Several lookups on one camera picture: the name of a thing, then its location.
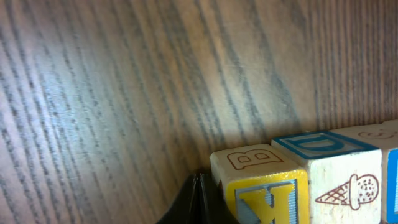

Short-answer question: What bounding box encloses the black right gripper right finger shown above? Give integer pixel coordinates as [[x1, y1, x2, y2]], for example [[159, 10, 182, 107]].
[[198, 174, 239, 224]]

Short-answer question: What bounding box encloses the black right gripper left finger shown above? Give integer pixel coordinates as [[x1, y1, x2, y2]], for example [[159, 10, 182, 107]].
[[157, 174, 198, 224]]

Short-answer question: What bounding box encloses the yellow K letter block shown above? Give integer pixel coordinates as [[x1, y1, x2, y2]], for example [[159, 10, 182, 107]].
[[210, 144, 310, 224]]

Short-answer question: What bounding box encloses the white ice cream block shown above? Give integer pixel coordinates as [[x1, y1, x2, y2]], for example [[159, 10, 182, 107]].
[[271, 131, 382, 223]]

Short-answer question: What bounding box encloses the blue P letter block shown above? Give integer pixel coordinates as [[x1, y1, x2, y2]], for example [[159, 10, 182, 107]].
[[333, 119, 397, 223]]

